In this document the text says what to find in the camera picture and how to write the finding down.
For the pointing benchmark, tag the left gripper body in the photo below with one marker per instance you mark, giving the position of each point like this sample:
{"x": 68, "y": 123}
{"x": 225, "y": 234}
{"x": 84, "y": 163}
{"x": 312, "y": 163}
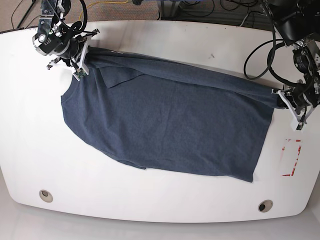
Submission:
{"x": 301, "y": 102}

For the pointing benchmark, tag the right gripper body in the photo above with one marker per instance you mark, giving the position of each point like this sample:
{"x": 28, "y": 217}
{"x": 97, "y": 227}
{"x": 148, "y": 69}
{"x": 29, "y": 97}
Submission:
{"x": 71, "y": 56}

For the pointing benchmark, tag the dark blue t-shirt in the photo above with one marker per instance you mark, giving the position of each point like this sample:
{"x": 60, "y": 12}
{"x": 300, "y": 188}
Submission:
{"x": 151, "y": 113}

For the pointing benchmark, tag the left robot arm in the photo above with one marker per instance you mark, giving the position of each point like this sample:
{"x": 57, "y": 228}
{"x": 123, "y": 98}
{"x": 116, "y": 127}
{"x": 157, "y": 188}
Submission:
{"x": 296, "y": 21}

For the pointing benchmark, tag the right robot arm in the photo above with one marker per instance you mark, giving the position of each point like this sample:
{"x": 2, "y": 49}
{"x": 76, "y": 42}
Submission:
{"x": 52, "y": 29}

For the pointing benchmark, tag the red tape rectangle marking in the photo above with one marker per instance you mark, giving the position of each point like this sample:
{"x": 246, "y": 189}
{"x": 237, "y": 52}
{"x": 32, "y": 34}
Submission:
{"x": 289, "y": 157}

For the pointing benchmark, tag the black tripod stand leg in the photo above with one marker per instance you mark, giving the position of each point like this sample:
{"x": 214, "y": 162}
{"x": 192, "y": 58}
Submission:
{"x": 26, "y": 14}

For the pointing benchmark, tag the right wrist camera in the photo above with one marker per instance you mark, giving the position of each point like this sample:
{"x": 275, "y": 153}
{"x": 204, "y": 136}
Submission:
{"x": 80, "y": 73}

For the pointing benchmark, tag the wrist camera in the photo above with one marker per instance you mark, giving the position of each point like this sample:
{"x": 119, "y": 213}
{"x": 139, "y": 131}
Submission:
{"x": 80, "y": 73}
{"x": 298, "y": 126}

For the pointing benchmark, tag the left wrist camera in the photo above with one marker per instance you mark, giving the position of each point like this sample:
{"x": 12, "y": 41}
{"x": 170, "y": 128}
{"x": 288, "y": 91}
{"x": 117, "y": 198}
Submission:
{"x": 298, "y": 126}

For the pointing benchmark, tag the right table cable grommet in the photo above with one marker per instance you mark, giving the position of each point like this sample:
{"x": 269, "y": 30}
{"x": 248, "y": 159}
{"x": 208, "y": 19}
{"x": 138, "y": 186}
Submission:
{"x": 265, "y": 206}

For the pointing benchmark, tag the table cable grommet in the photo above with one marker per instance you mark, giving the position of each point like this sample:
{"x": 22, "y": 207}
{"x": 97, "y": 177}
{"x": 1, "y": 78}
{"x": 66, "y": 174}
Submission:
{"x": 265, "y": 206}
{"x": 45, "y": 196}

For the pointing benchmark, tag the left table cable grommet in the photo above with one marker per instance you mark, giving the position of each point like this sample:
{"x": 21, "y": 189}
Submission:
{"x": 45, "y": 196}

